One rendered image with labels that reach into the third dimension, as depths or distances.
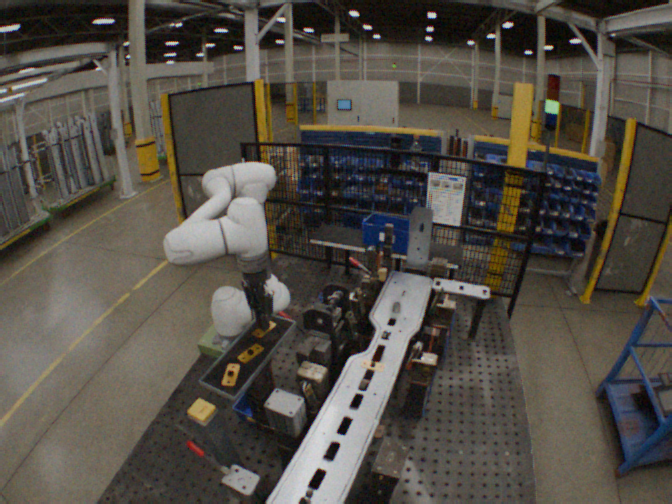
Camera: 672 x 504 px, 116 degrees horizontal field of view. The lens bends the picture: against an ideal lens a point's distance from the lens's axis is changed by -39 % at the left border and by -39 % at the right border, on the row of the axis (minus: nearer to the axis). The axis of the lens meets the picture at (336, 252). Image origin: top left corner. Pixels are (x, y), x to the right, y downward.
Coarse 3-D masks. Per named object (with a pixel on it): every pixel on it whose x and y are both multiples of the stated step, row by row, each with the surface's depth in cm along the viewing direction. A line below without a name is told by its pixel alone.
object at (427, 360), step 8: (416, 360) 111; (424, 360) 111; (432, 360) 111; (416, 368) 113; (424, 368) 111; (432, 368) 110; (416, 376) 115; (424, 376) 114; (432, 376) 112; (416, 384) 117; (424, 384) 115; (408, 392) 121; (416, 392) 119; (424, 392) 117; (408, 400) 122; (416, 400) 121; (424, 400) 122; (400, 408) 130; (408, 408) 124; (416, 408) 123; (424, 408) 123; (400, 416) 127; (408, 416) 126; (416, 416) 125; (424, 416) 125
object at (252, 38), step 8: (248, 8) 403; (248, 16) 415; (256, 16) 422; (248, 24) 422; (256, 24) 428; (272, 24) 424; (248, 32) 429; (256, 32) 434; (264, 32) 430; (248, 40) 435; (256, 40) 438; (248, 48) 442; (256, 48) 446; (248, 56) 448; (256, 56) 452; (248, 64) 455; (256, 64) 458; (248, 72) 461; (256, 72) 463; (248, 80) 468
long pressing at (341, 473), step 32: (384, 288) 158; (416, 288) 158; (384, 320) 138; (416, 320) 137; (384, 352) 121; (352, 384) 108; (384, 384) 108; (320, 416) 96; (352, 416) 96; (320, 448) 86; (352, 448) 86; (288, 480) 76; (352, 480) 77
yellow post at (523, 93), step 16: (528, 96) 139; (512, 112) 151; (528, 112) 142; (512, 128) 151; (528, 128) 146; (512, 144) 154; (512, 160) 158; (512, 176) 161; (512, 208) 169; (512, 224) 173; (496, 240) 181; (496, 256) 185; (496, 272) 189; (496, 288) 194
